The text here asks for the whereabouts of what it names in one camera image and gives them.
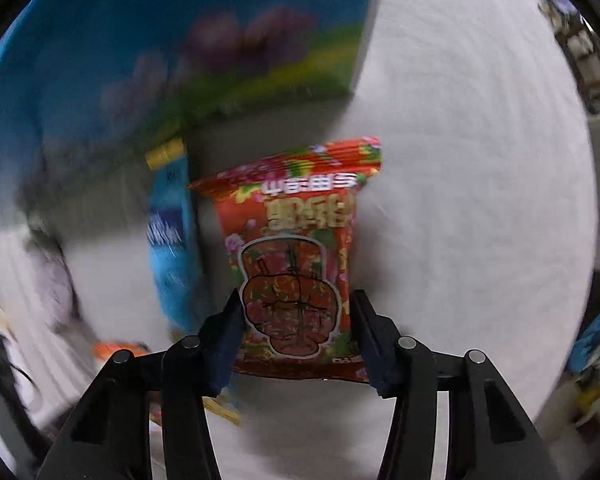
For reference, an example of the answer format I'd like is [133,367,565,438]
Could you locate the red snack packet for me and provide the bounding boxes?
[187,136,383,384]

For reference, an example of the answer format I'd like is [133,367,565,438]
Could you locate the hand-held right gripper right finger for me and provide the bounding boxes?
[348,288,561,480]

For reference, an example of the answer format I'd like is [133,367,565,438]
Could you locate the blue printed box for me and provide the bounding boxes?
[0,0,381,221]

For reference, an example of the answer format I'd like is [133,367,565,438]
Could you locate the orange snack packet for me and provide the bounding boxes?
[92,341,151,361]

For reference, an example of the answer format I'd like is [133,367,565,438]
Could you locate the blue snack packet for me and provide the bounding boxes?
[144,136,204,336]

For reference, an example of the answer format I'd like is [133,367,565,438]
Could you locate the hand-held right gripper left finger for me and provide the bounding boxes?
[36,288,246,480]

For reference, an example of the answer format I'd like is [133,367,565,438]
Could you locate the blue cloth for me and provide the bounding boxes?
[567,290,600,376]

